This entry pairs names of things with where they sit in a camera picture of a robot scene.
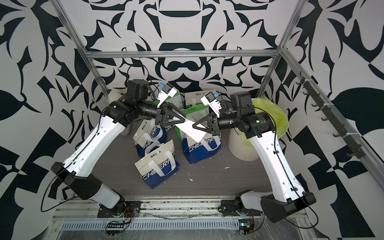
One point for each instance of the white receipt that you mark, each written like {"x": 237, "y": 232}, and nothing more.
{"x": 187, "y": 128}

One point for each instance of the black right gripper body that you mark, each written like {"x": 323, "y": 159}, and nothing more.
{"x": 215, "y": 124}

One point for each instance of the blue white takeout bag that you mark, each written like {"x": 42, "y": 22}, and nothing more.
{"x": 158, "y": 165}
{"x": 194, "y": 98}
{"x": 197, "y": 151}
{"x": 149, "y": 137}

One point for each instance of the green white takeout bag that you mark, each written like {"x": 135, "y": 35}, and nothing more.
{"x": 194, "y": 114}
{"x": 178, "y": 100}

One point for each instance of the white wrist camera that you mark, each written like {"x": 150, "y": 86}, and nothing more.
{"x": 211, "y": 100}
{"x": 167, "y": 91}

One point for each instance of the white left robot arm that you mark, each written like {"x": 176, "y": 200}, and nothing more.
{"x": 123, "y": 109}

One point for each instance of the green white left takeout bag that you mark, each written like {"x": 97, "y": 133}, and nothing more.
{"x": 178, "y": 100}

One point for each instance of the white plush bear toy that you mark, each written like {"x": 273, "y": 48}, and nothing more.
{"x": 114, "y": 96}

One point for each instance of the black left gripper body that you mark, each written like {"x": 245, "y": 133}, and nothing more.
{"x": 160, "y": 117}

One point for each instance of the blue white front takeout bag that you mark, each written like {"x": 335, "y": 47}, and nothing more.
{"x": 158, "y": 165}

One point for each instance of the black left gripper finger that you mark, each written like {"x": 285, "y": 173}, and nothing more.
{"x": 172, "y": 120}
{"x": 171, "y": 107}

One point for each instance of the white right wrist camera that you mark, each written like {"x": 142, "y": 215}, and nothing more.
{"x": 211, "y": 100}

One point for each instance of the grey wall hook rail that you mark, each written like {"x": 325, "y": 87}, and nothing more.
{"x": 332, "y": 115}

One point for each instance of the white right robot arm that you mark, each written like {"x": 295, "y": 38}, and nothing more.
{"x": 288, "y": 195}

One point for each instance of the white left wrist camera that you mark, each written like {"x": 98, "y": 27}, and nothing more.
{"x": 167, "y": 91}

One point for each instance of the green plastic bin liner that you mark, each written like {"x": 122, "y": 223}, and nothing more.
{"x": 254, "y": 117}

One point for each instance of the cream ribbed trash bin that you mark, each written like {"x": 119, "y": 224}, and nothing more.
{"x": 240, "y": 149}

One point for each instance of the green white right takeout bag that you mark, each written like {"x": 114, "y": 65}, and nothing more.
{"x": 194, "y": 114}

